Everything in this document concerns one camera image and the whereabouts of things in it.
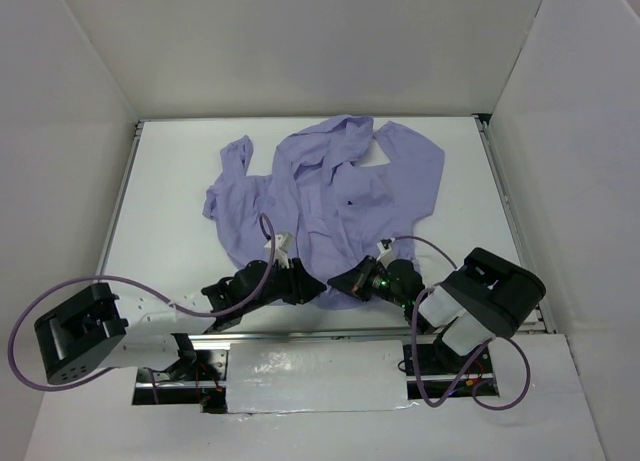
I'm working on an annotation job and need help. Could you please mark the lavender zip-up jacket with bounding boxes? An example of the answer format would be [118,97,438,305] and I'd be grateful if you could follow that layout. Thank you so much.
[203,115,445,282]

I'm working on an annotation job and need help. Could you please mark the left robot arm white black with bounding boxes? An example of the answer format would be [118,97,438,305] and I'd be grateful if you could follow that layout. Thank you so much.
[34,258,326,386]

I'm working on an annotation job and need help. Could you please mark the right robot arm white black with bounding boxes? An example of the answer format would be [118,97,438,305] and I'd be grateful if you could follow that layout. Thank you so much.
[328,247,546,372]

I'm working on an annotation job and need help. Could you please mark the silver foil tape panel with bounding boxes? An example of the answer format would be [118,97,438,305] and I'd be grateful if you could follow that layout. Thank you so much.
[226,340,410,414]

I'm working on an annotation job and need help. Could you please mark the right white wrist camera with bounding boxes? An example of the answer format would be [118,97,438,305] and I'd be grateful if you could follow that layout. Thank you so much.
[377,238,396,267]

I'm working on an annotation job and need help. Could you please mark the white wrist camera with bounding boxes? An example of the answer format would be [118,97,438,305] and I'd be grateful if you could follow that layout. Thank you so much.
[264,232,295,258]
[377,238,396,267]

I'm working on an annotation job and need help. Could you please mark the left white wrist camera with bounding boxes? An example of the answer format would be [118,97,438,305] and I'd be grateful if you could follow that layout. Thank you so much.
[264,232,295,258]

